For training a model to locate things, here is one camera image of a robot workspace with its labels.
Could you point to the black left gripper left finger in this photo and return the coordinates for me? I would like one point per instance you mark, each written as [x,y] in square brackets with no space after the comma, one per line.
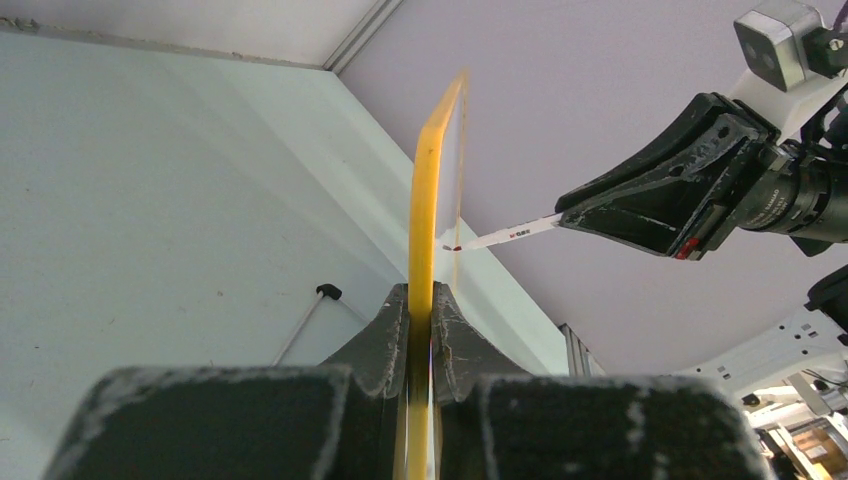
[336,420]

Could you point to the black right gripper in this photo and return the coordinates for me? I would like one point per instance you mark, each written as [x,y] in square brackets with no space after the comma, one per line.
[674,196]

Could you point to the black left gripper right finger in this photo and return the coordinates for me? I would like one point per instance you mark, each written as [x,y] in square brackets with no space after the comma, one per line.
[499,421]

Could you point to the white marker pen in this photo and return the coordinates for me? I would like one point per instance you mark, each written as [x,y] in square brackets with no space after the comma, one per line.
[505,235]

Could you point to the yellow framed whiteboard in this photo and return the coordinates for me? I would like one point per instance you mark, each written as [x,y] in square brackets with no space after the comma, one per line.
[433,236]

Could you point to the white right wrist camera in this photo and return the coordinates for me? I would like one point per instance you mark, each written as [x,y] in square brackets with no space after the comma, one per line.
[795,62]

